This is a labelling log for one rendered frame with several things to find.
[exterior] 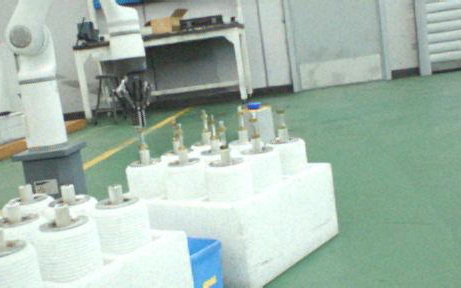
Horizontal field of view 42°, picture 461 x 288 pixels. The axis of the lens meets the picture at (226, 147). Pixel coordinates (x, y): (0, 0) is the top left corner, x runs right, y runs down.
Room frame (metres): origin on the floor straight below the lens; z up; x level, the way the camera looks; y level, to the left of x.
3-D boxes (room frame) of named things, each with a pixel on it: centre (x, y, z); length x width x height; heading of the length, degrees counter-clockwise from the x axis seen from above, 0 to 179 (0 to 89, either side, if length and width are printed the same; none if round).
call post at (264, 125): (1.69, -0.09, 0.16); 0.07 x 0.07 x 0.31; 52
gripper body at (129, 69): (1.39, 0.19, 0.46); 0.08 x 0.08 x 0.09
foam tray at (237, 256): (1.41, 0.03, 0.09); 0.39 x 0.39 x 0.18; 52
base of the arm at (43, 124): (1.56, 0.45, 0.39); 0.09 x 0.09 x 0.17; 82
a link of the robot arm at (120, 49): (1.40, 0.21, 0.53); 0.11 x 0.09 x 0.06; 65
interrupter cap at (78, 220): (0.91, 0.27, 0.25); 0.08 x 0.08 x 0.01
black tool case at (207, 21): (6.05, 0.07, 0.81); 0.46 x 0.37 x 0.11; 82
